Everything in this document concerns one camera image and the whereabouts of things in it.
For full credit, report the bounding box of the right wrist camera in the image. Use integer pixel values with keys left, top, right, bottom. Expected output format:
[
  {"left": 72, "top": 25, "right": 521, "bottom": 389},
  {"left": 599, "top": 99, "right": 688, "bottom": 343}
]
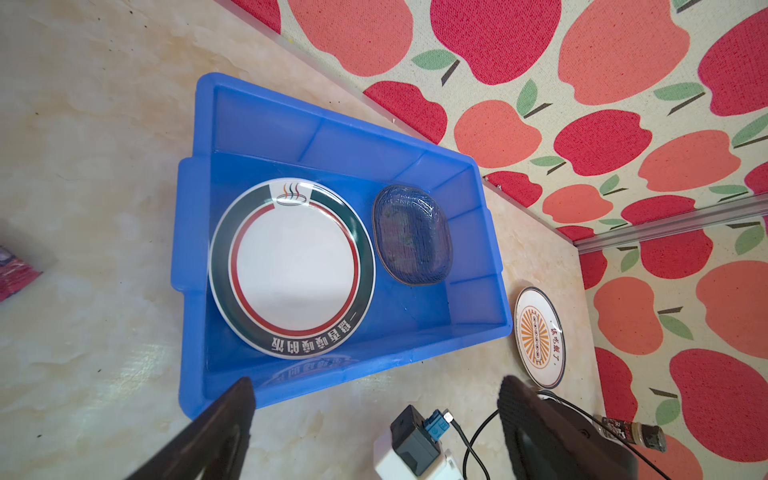
[{"left": 373, "top": 405, "right": 464, "bottom": 480}]

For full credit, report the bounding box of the right aluminium frame post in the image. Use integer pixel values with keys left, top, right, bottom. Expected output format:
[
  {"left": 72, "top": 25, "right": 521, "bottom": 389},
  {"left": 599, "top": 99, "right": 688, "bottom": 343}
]
[{"left": 573, "top": 193, "right": 767, "bottom": 254}]

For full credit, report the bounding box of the far right orange sunburst plate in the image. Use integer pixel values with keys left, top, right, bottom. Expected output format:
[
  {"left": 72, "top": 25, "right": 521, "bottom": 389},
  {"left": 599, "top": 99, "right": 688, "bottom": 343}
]
[{"left": 514, "top": 287, "right": 567, "bottom": 390}]

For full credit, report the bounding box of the green rimmed white plate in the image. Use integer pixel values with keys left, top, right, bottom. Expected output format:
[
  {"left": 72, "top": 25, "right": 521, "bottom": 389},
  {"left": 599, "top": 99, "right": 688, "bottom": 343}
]
[{"left": 208, "top": 177, "right": 376, "bottom": 360}]

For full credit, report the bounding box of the clear glass plate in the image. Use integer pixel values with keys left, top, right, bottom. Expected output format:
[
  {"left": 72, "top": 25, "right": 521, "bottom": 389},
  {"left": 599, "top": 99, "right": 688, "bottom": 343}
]
[{"left": 373, "top": 185, "right": 453, "bottom": 286}]

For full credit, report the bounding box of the blue plastic bin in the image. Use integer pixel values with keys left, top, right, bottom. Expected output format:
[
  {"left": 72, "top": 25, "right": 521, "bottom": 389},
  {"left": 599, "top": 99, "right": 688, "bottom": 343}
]
[{"left": 171, "top": 73, "right": 513, "bottom": 418}]

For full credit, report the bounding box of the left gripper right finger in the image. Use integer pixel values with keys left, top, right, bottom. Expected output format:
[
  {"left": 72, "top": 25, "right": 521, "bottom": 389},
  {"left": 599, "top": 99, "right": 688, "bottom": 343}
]
[{"left": 497, "top": 376, "right": 638, "bottom": 479}]

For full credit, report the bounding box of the purple cherry snack bag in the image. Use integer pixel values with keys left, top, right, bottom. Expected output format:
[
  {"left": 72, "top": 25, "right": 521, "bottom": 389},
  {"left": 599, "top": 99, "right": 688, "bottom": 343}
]
[{"left": 0, "top": 246, "right": 42, "bottom": 302}]

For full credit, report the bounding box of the small dark spice jar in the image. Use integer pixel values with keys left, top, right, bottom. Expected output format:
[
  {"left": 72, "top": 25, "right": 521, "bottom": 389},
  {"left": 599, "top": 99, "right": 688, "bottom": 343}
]
[{"left": 595, "top": 415, "right": 668, "bottom": 453}]

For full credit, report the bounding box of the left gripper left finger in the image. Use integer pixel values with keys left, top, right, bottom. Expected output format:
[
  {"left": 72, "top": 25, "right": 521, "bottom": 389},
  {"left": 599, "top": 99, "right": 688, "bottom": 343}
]
[{"left": 129, "top": 377, "right": 256, "bottom": 479}]

